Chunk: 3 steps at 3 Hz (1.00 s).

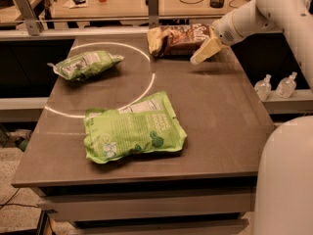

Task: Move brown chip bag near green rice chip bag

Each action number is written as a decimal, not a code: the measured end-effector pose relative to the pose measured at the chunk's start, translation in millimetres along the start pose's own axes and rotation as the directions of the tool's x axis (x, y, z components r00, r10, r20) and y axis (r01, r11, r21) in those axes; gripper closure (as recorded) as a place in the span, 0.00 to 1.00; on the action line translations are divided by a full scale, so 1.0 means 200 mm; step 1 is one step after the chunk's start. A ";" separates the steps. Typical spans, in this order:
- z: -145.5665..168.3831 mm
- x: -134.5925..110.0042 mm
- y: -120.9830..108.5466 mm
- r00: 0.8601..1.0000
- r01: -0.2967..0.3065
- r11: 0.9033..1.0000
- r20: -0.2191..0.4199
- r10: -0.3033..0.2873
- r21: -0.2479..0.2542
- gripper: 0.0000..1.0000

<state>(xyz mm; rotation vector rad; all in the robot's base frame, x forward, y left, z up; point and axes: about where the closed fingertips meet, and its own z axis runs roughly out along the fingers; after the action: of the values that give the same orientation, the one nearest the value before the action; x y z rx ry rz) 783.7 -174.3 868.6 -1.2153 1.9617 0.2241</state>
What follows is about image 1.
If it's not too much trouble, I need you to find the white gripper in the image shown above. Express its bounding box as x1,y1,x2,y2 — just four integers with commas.
190,11,247,65

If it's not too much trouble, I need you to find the brown chip bag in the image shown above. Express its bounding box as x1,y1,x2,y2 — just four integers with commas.
147,23,210,57

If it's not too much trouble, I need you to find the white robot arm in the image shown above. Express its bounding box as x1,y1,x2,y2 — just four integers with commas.
191,0,313,235

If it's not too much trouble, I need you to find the large green rice chip bag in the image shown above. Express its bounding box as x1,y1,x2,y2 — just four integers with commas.
84,91,187,164

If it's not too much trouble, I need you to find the small green chip bag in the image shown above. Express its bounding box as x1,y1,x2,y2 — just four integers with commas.
48,50,124,81

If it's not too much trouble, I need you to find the clear sanitizer bottle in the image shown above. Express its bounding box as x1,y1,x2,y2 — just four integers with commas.
276,71,297,99
254,74,272,101

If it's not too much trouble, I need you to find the lower table drawer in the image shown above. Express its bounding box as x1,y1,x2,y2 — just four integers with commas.
75,219,249,235

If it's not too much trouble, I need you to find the table drawer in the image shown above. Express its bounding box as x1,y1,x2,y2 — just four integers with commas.
39,187,255,221
75,219,249,235

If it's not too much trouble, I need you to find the upper table drawer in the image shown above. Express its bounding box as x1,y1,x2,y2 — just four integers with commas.
39,187,255,221

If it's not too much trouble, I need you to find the middle metal bracket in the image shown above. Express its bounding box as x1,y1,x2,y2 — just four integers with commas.
148,0,158,28

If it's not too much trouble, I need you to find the metal bracket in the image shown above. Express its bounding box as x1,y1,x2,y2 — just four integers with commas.
14,0,43,36
148,0,158,28

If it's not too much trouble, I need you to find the left metal bracket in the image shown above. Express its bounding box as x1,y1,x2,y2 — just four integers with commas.
14,0,43,36

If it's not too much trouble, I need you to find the black floor cable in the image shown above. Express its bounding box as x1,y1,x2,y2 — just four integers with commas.
0,187,41,212

